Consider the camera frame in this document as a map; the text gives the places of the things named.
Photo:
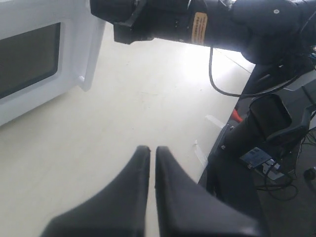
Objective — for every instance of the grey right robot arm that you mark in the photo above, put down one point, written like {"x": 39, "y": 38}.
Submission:
{"x": 277, "y": 36}

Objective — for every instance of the blue grey electronics box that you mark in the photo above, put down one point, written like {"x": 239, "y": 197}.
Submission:
{"x": 259, "y": 160}

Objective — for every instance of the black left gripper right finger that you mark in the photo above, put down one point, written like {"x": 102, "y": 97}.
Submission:
{"x": 186, "y": 209}

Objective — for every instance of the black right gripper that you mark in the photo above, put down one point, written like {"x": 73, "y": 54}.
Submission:
{"x": 189, "y": 21}

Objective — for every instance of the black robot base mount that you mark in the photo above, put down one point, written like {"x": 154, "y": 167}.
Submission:
{"x": 227, "y": 177}

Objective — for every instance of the microwave door with black window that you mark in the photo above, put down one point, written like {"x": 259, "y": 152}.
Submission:
{"x": 47, "y": 47}

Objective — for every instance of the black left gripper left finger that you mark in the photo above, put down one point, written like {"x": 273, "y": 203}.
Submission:
{"x": 119, "y": 210}

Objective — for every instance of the white tape strips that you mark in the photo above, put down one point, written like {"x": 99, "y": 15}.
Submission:
{"x": 204, "y": 143}

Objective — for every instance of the black office chair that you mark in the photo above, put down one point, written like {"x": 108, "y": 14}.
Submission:
{"x": 284, "y": 118}

